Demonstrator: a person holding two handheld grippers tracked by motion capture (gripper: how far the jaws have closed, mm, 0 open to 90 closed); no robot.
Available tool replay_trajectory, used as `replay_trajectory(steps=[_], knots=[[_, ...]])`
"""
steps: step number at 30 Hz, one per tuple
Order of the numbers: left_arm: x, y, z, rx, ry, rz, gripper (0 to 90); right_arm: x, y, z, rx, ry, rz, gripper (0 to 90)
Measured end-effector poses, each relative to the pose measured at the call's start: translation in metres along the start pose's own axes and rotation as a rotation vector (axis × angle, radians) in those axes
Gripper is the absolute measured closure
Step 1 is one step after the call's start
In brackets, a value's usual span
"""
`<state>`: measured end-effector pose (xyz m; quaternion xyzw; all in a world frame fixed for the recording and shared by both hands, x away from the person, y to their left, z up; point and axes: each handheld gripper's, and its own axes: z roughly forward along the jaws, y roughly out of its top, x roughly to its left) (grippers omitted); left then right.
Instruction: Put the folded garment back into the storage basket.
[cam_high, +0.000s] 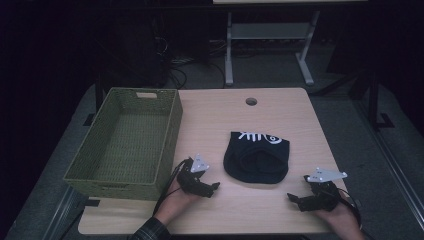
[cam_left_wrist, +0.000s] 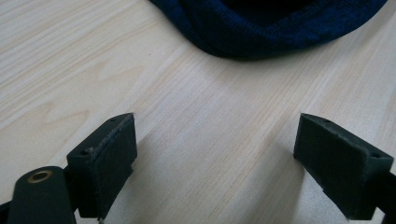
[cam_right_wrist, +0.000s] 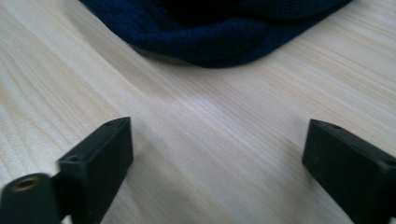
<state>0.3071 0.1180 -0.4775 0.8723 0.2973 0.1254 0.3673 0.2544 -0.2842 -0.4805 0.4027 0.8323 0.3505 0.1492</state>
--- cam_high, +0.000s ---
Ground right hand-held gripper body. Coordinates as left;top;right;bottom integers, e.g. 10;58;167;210
303;167;349;213

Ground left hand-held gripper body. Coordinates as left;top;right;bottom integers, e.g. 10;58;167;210
176;153;214;199

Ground black beanie with white print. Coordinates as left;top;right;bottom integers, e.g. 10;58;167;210
222;130;291;185

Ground green woven basket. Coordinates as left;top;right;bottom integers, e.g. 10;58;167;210
63;87;184;202

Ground person's right hand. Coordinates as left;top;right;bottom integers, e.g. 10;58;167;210
313;189;363;235

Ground person's left hand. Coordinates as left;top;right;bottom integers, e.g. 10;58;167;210
154;179;202;226

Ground black metal stand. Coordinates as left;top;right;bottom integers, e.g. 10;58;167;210
346;71;396;132

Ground dark computer case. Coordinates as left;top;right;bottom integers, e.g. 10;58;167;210
99;13;168;88

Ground white metal stand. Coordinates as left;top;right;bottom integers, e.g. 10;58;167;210
224;10;321;87

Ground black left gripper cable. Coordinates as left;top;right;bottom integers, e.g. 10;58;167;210
152;157;192;217

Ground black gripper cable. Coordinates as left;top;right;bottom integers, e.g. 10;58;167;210
337;187;364;231
152;157;192;217

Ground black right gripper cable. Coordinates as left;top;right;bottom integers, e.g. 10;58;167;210
337;187;364;231

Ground tangle of floor cables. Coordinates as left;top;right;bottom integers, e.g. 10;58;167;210
153;34;228;89

